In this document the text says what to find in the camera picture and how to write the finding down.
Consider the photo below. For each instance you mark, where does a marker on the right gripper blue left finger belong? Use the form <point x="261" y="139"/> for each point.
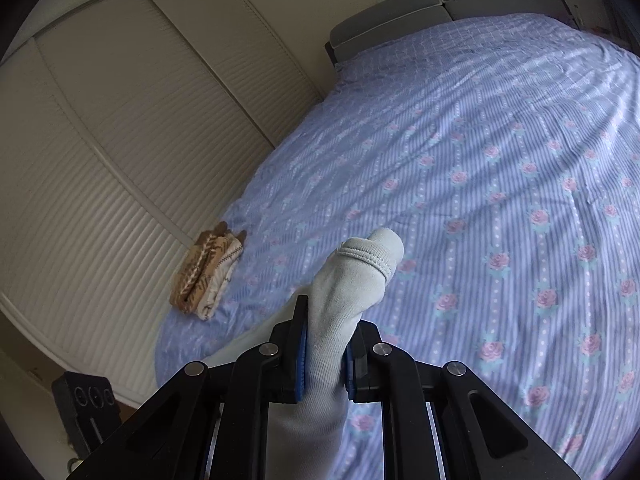
<point x="209" y="422"/>

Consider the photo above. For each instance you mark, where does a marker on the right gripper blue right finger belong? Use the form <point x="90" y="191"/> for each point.
<point x="442" y="422"/>

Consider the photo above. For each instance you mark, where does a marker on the light green long-sleeve shirt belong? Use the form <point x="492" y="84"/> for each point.
<point x="303" y="438"/>

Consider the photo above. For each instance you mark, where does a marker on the folded brown patterned clothes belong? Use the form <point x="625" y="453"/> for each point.
<point x="206" y="271"/>

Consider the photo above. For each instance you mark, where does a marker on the white louvered wardrobe doors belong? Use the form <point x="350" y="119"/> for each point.
<point x="127" y="128"/>

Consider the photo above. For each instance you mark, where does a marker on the blue floral striped bedsheet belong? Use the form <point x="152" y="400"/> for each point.
<point x="504" y="152"/>

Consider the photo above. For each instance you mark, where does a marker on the grey padded headboard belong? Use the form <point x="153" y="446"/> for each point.
<point x="392" y="19"/>

